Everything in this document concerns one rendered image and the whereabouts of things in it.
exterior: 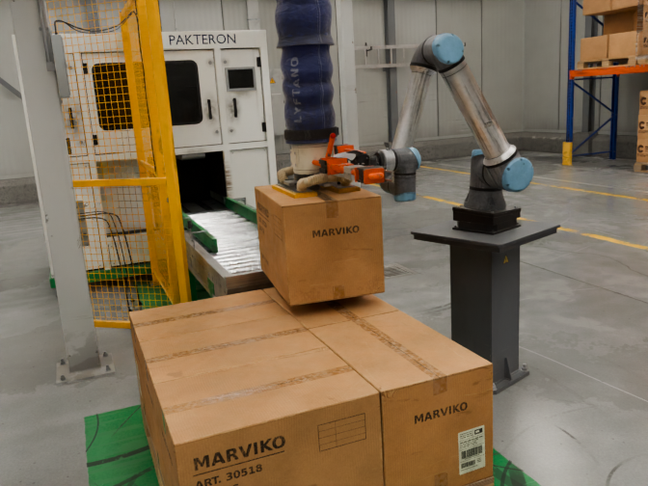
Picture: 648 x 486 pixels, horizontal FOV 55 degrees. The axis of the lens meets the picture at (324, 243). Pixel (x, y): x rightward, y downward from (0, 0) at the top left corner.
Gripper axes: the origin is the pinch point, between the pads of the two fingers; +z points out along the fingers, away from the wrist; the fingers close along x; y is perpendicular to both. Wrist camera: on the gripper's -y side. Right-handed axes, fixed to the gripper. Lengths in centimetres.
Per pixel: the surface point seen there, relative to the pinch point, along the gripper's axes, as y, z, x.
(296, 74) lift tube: 19.8, 7.4, 35.3
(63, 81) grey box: 120, 93, 39
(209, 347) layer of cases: -12, 58, -59
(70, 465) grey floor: 28, 110, -115
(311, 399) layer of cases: -68, 40, -59
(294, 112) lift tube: 21.8, 8.3, 20.6
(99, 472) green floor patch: 17, 100, -115
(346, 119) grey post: 336, -158, 5
